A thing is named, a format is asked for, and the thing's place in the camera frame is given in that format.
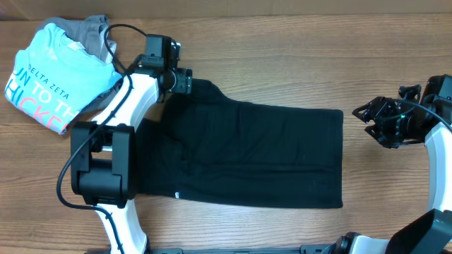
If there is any black t-shirt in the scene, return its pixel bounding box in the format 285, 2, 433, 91
136, 79, 343, 209

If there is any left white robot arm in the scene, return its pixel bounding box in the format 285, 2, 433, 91
70, 55, 192, 253

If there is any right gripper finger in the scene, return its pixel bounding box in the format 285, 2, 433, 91
364, 125, 383, 143
352, 102, 374, 123

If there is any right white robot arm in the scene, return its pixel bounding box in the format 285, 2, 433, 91
349, 97, 451, 253

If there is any light blue printed t-shirt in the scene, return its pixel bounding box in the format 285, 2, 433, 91
4, 23, 121, 135

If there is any grey folded t-shirt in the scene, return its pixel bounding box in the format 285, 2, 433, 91
28, 15, 121, 113

